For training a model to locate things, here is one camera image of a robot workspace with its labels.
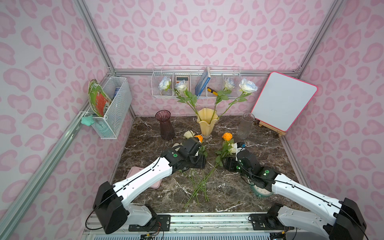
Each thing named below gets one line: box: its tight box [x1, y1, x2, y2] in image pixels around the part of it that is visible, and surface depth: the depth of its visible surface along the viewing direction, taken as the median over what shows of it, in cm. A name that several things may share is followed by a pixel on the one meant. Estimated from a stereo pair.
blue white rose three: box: [175, 79, 202, 121], surface depth 84 cm
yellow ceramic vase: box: [196, 107, 220, 137], surface depth 96 cm
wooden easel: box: [258, 121, 286, 137], surface depth 109 cm
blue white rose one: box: [158, 76, 201, 121], surface depth 80 cm
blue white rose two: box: [209, 77, 235, 124], surface depth 87 cm
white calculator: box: [175, 76, 190, 85], surface depth 97 cm
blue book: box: [195, 66, 211, 97], surface depth 90 cm
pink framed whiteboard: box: [251, 71, 318, 132], surface depth 94 cm
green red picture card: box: [88, 79, 112, 117], surface depth 74 cm
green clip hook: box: [81, 115, 95, 127], surface depth 63 cm
